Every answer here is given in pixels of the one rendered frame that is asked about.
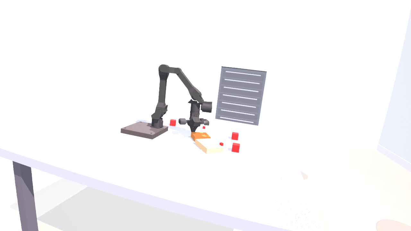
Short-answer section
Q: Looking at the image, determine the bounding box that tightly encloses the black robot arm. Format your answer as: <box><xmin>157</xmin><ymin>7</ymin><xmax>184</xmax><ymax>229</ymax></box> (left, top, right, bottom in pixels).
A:
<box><xmin>150</xmin><ymin>64</ymin><xmax>212</xmax><ymax>129</ymax></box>

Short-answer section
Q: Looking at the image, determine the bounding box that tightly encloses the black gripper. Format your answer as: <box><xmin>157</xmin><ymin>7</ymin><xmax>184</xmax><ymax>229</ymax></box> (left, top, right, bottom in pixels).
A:
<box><xmin>178</xmin><ymin>111</ymin><xmax>209</xmax><ymax>132</ymax></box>

